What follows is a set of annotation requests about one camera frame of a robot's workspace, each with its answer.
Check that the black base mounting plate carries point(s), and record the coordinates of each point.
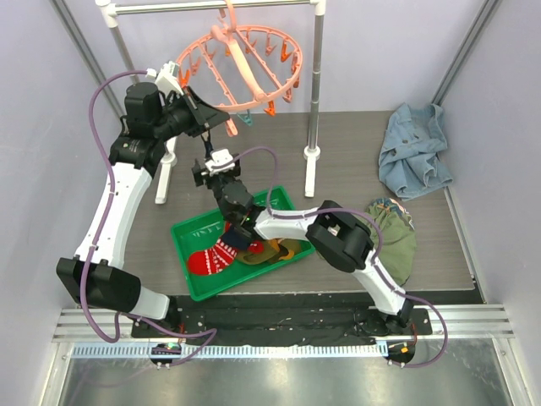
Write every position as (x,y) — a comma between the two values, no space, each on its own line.
(284,320)

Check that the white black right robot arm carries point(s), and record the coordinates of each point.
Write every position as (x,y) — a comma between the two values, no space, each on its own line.
(338,236)

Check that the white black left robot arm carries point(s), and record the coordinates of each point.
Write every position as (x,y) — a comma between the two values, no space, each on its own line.
(94,276)

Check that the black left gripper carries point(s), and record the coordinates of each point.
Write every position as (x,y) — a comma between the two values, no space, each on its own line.
(203,115)

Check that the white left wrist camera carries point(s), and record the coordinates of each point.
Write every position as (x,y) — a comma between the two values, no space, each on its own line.
(166,79)

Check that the red christmas sock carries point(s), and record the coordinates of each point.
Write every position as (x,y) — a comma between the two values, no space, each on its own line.
(256,247)
(212,260)

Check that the navy blue sock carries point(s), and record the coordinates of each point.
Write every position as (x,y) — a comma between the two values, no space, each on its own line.
(235,239)
(206,137)

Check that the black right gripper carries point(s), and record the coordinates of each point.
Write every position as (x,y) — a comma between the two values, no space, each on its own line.
(199,174)

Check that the light blue denim shirt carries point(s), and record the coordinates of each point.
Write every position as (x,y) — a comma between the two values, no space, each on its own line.
(409,165)

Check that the green plastic tray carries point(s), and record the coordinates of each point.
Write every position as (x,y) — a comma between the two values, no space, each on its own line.
(202,231)

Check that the olive green t-shirt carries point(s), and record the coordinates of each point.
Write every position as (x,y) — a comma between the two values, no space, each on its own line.
(400,244)

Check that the white metal clothes rack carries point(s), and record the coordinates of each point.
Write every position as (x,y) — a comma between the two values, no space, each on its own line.
(111,11)

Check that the teal clothes clip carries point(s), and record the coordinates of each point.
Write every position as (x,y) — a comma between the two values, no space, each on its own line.
(246,117)

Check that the pink round clip hanger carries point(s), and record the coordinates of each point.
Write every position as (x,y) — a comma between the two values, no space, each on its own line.
(268,61)

